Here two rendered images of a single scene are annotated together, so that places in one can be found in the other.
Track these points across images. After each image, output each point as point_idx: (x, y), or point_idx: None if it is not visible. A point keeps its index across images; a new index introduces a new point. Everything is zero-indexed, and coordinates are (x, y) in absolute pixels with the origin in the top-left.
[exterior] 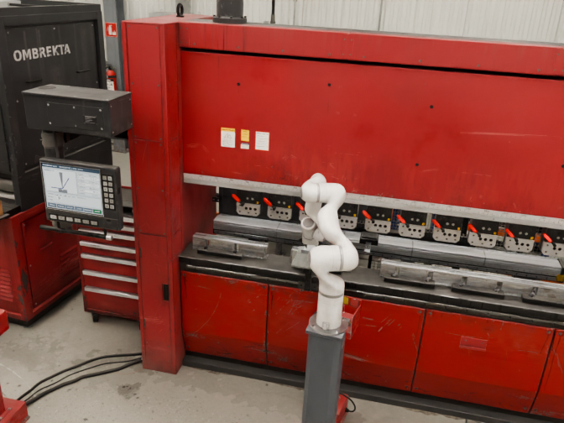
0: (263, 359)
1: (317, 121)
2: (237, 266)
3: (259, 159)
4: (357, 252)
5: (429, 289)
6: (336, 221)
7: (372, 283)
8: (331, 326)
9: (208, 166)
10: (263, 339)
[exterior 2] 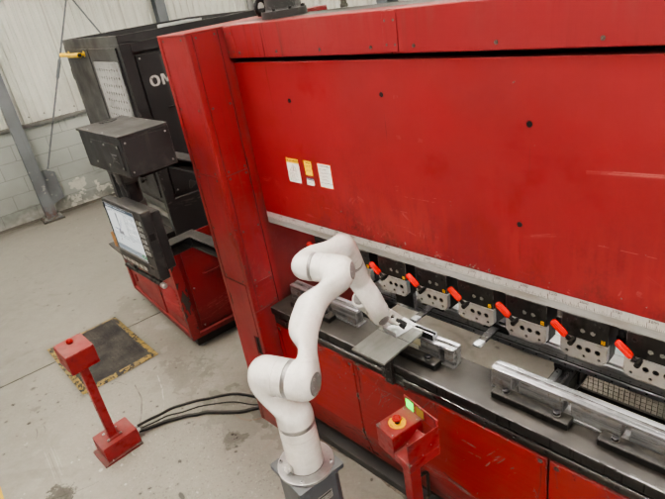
0: (370, 448)
1: (377, 149)
2: (320, 332)
3: (328, 199)
4: (310, 376)
5: (555, 431)
6: (309, 318)
7: (469, 396)
8: (296, 471)
9: (284, 205)
10: (360, 425)
